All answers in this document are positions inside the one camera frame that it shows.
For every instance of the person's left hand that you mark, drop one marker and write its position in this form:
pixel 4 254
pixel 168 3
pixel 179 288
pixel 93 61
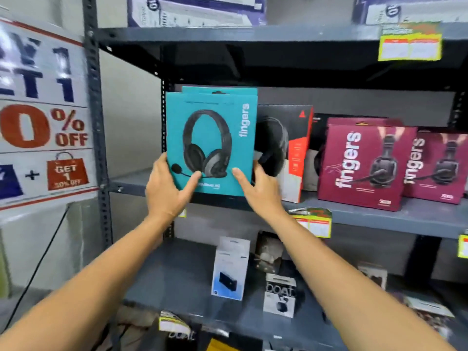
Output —
pixel 162 195

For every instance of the person's right hand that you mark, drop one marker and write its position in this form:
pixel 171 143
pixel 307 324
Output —
pixel 261 195

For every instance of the person's left thumb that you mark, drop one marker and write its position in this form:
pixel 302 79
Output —
pixel 191 185

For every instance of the person's right thumb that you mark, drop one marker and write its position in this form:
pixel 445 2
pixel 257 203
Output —
pixel 242 180

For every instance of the teal headset box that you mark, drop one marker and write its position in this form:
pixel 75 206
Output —
pixel 219 89
pixel 212 142

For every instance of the person's right forearm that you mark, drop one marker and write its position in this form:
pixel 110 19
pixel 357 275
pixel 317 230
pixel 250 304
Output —
pixel 351 285

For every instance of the person's left forearm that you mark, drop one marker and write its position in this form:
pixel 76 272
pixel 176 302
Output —
pixel 84 285

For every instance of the black and red headphone box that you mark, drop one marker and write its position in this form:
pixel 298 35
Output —
pixel 289 146

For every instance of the dark small product box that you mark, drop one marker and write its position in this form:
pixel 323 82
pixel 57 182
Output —
pixel 268 252

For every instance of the yellow price tag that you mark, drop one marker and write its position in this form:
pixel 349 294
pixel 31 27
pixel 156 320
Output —
pixel 314 222
pixel 173 322
pixel 410 43
pixel 463 245

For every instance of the white and blue gadget box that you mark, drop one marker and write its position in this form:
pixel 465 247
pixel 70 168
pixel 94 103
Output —
pixel 230 268

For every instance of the white earbuds box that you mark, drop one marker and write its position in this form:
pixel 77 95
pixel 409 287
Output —
pixel 279 296

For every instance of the maroon headset box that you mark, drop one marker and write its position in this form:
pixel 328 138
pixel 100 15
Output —
pixel 365 164
pixel 438 168

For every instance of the dark grey metal shelving rack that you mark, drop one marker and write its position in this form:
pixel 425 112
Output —
pixel 256 51

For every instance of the black product box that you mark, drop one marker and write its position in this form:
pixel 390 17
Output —
pixel 181 336

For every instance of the white small product box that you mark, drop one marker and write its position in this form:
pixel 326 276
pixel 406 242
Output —
pixel 373 275

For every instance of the white promotional sale poster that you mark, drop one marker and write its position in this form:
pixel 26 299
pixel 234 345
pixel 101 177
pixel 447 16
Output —
pixel 40 116

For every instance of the white and blue keyboard box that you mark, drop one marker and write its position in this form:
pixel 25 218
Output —
pixel 197 10
pixel 413 9

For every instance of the flat printed product package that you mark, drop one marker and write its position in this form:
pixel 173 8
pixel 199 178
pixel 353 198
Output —
pixel 427 310

